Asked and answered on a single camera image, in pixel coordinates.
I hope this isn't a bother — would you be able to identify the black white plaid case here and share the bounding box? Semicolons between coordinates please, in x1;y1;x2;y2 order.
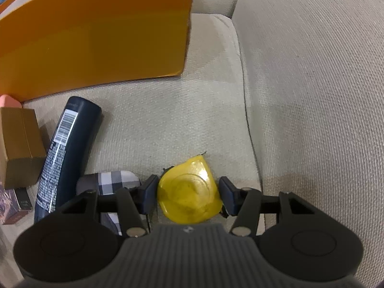
76;170;141;235

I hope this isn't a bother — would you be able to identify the dark navy shampoo bottle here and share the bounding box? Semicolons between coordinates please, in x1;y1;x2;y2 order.
34;96;102;222

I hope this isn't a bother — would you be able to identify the dark illustrated card box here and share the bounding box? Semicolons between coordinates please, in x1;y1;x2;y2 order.
0;185;33;225

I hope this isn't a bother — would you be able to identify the brown kraft paper box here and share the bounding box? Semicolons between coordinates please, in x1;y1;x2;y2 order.
0;107;46;190

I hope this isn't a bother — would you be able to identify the orange cardboard box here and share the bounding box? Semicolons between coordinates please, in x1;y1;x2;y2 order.
1;0;193;102

